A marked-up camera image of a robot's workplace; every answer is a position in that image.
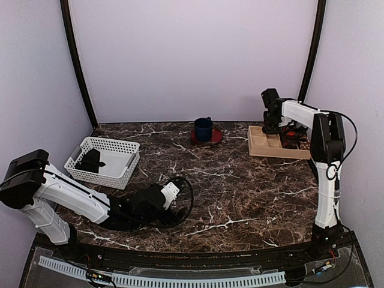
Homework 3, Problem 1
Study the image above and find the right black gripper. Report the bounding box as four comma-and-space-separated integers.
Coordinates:
265, 110, 282, 134

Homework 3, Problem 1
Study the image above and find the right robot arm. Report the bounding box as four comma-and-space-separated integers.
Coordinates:
261, 88, 349, 260

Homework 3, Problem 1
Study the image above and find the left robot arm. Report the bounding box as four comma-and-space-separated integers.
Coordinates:
1, 149, 194, 262

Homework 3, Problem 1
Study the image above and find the white slotted cable duct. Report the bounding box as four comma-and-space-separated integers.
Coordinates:
38, 255, 286, 288

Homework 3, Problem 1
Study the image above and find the black frame post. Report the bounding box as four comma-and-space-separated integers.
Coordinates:
298, 0, 326, 102
60, 0, 98, 129

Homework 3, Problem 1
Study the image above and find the wooden compartment box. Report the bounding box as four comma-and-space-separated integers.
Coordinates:
247, 125, 311, 160

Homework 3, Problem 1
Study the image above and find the black tie in basket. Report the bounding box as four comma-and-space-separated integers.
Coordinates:
75, 148, 106, 173

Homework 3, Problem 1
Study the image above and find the right black frame post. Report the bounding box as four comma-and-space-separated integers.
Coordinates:
298, 0, 326, 102

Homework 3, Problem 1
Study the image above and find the red saucer plate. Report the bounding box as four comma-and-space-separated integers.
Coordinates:
190, 127, 223, 146

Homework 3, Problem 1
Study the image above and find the white plastic basket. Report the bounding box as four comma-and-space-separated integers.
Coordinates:
64, 137, 140, 190

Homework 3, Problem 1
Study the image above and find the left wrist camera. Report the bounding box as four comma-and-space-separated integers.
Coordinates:
161, 176, 194, 210

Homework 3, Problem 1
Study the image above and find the left black frame post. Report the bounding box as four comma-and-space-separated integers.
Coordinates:
60, 0, 98, 129

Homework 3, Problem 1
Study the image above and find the black necktie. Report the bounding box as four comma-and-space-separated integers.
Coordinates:
266, 127, 281, 136

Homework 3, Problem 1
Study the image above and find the brown patterned rolled tie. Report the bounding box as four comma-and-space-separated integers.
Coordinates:
298, 134, 310, 151

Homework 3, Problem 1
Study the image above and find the dark blue mug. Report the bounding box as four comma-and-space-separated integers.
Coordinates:
194, 117, 213, 142

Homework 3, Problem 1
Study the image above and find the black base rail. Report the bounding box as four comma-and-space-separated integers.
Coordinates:
50, 233, 355, 271

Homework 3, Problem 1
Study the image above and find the red patterned rolled tie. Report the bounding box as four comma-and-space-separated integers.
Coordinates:
281, 127, 304, 149

